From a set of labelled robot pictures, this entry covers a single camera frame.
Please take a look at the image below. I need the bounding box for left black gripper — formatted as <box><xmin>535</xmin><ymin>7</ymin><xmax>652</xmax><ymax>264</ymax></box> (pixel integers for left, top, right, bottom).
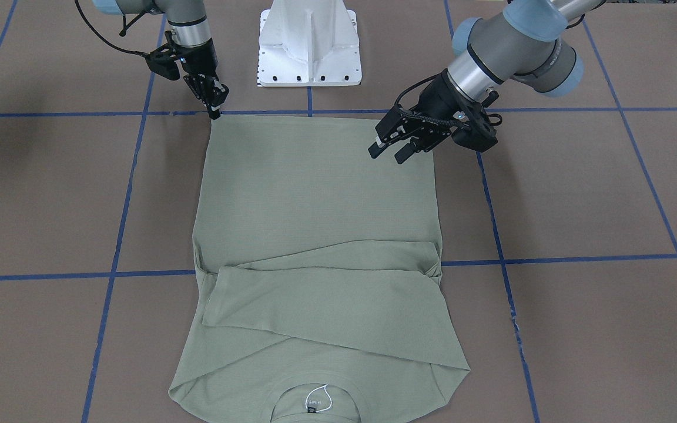
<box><xmin>368</xmin><ymin>69</ymin><xmax>485</xmax><ymax>165</ymax></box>

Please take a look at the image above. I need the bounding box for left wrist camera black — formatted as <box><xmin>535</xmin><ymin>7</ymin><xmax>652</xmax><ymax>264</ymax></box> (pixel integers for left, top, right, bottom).
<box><xmin>451</xmin><ymin>107</ymin><xmax>502</xmax><ymax>153</ymax></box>

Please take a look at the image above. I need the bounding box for white shirt tag loop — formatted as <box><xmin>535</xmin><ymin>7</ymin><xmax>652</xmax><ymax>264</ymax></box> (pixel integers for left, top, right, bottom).
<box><xmin>304</xmin><ymin>384</ymin><xmax>333</xmax><ymax>414</ymax></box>

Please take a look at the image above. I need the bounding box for white camera mast base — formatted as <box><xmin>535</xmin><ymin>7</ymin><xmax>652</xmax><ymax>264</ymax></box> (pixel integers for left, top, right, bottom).
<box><xmin>256</xmin><ymin>1</ymin><xmax>363</xmax><ymax>88</ymax></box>

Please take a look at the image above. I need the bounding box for olive green long-sleeve shirt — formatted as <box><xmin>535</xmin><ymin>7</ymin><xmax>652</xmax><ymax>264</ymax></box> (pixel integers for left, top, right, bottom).
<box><xmin>167</xmin><ymin>115</ymin><xmax>470</xmax><ymax>422</ymax></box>

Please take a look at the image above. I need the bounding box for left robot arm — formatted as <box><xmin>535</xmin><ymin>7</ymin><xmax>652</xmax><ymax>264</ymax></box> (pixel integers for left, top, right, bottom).
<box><xmin>368</xmin><ymin>1</ymin><xmax>602</xmax><ymax>164</ymax></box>

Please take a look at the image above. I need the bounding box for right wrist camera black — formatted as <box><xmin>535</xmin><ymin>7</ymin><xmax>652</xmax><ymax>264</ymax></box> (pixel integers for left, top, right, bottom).
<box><xmin>145</xmin><ymin>45</ymin><xmax>181</xmax><ymax>81</ymax></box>

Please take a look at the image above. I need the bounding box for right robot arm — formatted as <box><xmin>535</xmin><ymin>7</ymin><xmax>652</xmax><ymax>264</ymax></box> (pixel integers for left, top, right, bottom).
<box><xmin>75</xmin><ymin>1</ymin><xmax>229</xmax><ymax>120</ymax></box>

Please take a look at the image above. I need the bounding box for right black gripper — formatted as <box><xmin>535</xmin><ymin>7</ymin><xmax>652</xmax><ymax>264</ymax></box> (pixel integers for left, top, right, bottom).
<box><xmin>174</xmin><ymin>38</ymin><xmax>229</xmax><ymax>120</ymax></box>

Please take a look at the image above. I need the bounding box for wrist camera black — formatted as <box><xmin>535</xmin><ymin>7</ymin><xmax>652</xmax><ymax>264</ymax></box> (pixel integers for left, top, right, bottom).
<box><xmin>145</xmin><ymin>45</ymin><xmax>181</xmax><ymax>81</ymax></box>
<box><xmin>451</xmin><ymin>107</ymin><xmax>502</xmax><ymax>153</ymax></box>

